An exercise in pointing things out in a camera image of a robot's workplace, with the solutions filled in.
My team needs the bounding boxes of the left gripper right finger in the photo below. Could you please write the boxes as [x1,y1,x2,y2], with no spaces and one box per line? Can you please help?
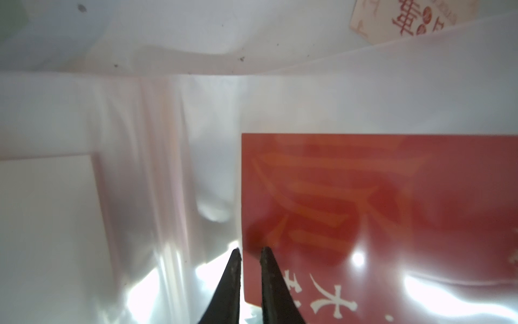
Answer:
[260,247,306,324]

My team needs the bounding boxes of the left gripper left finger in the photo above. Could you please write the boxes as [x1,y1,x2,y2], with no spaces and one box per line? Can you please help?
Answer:
[198,248,242,324]

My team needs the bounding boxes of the red card gold characters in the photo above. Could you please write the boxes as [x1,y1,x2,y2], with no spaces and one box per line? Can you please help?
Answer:
[241,134,517,323]

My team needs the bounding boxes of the pink elephant photo album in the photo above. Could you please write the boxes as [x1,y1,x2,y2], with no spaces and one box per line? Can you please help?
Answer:
[1,12,517,323]

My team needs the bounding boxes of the pale card red characters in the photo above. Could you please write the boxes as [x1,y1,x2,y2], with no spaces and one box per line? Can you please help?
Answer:
[349,0,479,45]

